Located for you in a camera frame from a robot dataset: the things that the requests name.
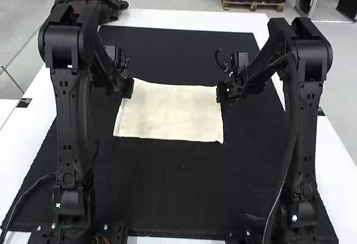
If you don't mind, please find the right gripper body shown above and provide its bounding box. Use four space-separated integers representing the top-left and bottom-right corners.
217 69 249 104

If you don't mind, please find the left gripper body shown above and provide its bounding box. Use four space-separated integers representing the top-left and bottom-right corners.
110 72 135 100

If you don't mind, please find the pale towel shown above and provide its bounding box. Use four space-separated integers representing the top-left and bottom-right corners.
112 76 225 145

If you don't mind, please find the black mat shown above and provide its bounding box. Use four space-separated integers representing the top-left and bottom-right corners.
5 25 340 241

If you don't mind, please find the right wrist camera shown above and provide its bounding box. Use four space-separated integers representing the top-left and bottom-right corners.
235 51 249 68

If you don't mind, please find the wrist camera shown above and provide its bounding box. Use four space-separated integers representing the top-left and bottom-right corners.
103 44 118 62
235 51 249 68

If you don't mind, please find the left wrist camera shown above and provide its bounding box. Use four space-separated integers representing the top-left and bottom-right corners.
103 44 118 62

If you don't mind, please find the thin black cable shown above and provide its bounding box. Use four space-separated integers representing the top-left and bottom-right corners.
4 171 60 229

